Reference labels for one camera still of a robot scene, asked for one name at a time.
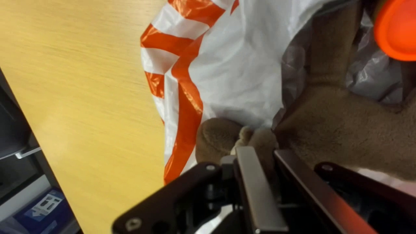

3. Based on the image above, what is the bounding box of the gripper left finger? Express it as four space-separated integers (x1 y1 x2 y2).
232 145 290 234

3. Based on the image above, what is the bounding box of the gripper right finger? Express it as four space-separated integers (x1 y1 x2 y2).
273 148 378 234

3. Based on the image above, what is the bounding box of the yellow cup with orange lid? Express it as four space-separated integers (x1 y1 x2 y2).
373 0 416 62

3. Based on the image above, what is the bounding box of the white orange striped plastic bag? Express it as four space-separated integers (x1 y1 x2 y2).
139 0 416 196

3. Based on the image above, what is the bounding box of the blue bin with label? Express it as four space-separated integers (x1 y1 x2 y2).
11 188 75 234

